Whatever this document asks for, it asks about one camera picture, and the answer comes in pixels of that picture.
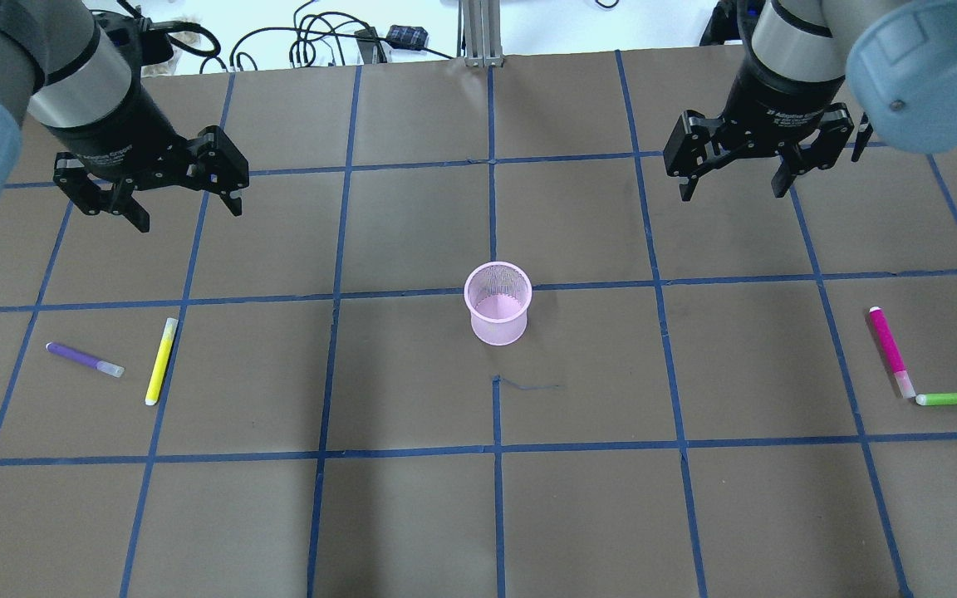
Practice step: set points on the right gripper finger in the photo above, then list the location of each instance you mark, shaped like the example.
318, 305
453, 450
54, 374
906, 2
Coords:
833, 130
692, 144

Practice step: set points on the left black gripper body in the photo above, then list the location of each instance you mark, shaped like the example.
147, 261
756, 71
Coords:
123, 126

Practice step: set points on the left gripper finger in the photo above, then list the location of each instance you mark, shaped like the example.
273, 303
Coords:
221, 168
118, 200

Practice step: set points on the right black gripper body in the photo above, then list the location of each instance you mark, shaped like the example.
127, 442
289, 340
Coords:
777, 98

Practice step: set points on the purple pen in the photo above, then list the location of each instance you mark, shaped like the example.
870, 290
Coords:
91, 362

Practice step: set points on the pink pen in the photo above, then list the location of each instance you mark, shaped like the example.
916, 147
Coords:
891, 353

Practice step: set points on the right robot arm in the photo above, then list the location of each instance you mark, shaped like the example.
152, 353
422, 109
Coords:
821, 76

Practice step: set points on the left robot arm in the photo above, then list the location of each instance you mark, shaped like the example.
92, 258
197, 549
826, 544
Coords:
79, 75

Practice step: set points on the pink mesh cup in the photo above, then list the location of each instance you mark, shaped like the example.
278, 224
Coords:
498, 296

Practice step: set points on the yellow pen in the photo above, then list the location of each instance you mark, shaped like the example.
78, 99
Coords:
162, 360

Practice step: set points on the black power adapter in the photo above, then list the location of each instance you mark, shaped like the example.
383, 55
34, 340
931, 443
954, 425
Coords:
409, 38

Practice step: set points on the aluminium frame post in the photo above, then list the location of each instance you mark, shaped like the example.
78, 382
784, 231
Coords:
480, 39

